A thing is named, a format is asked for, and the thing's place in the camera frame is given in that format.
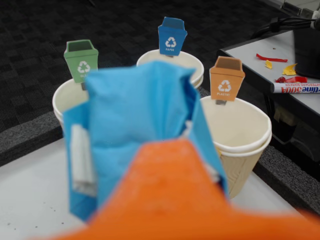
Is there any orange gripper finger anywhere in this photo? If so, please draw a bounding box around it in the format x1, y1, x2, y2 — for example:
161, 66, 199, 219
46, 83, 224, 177
32, 138, 320, 240

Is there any paper cup with green tag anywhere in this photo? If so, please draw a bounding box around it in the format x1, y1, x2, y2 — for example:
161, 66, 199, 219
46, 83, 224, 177
51, 78, 91, 131

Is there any black container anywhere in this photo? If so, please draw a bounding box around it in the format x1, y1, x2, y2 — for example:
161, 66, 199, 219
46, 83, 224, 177
292, 28, 320, 80

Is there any blue paper rubbish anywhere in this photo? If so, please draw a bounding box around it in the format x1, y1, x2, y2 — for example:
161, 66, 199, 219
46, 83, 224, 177
62, 60, 230, 223

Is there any large yellow wrapper piece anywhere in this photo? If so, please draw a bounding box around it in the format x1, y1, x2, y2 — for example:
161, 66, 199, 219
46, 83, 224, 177
282, 62, 298, 76

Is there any green recycling bin tag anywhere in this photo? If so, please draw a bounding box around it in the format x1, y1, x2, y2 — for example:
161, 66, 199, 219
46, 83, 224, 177
63, 39, 99, 91

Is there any blue recycling bin tag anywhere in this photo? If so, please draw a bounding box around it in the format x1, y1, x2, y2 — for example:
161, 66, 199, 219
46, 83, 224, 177
157, 16, 188, 58

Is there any paper cup with orange tag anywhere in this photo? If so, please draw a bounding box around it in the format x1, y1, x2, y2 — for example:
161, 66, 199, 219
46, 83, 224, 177
199, 96, 273, 200

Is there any grey table with black edge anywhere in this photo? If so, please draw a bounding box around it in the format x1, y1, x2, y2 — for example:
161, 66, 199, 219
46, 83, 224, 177
216, 29, 320, 121

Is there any red strip wrapper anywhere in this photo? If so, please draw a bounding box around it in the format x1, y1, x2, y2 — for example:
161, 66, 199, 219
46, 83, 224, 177
255, 53, 288, 63

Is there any paper cup with blue tag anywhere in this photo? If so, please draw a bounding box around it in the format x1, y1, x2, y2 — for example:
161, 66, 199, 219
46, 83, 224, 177
136, 49, 205, 90

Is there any orange recycling bin tag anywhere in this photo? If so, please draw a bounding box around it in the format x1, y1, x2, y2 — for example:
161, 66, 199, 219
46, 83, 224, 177
209, 56, 246, 106

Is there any white whiteboard marker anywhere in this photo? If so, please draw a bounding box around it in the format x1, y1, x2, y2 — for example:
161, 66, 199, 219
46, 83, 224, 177
271, 82, 320, 94

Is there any black cable bundle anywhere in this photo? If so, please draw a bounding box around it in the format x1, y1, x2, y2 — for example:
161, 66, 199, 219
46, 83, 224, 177
251, 16, 320, 40

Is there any red crumpled wrapper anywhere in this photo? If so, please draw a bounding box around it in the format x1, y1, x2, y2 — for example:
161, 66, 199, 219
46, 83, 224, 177
274, 76, 308, 84

